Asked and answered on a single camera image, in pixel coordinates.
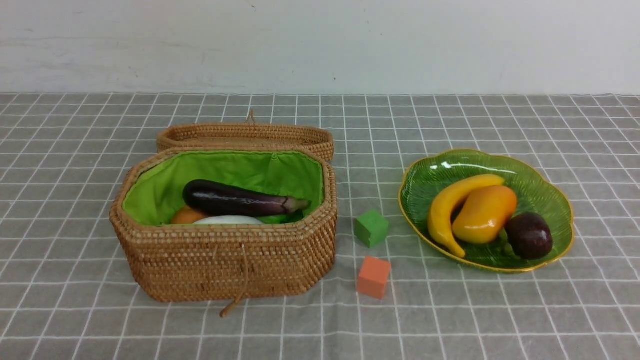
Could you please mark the orange foam cube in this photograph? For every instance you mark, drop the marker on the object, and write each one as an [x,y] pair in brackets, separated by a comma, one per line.
[373,277]

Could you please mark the green toy bitter gourd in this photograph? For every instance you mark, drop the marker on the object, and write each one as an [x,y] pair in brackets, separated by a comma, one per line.
[283,218]

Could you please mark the dark purple mangosteen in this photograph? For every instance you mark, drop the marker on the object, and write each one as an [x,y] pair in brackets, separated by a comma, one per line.
[527,236]

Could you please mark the purple toy eggplant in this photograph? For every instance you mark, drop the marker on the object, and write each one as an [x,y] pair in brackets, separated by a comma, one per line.
[219,199]

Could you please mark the yellow toy banana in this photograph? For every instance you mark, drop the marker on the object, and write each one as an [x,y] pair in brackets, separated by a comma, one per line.
[445,202]

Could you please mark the white toy radish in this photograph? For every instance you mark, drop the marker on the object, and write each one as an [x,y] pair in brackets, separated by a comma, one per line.
[229,219]

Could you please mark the orange toy mango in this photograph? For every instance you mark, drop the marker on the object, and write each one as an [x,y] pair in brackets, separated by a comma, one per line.
[484,214]

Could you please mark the green foam cube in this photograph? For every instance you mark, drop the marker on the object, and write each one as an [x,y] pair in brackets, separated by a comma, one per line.
[371,228]

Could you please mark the woven rattan basket lid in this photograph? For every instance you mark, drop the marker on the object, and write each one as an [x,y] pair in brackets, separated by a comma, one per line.
[249,133]

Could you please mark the green glass leaf plate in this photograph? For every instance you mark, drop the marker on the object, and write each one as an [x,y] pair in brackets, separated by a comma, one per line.
[427,177]

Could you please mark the grey checked tablecloth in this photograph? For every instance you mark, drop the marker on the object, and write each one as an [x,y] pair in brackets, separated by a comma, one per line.
[67,292]

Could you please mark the brown toy potato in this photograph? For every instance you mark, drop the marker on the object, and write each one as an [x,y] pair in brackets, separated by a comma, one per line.
[188,215]

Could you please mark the woven rattan basket green lining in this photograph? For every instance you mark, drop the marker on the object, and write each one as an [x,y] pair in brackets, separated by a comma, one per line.
[200,262]

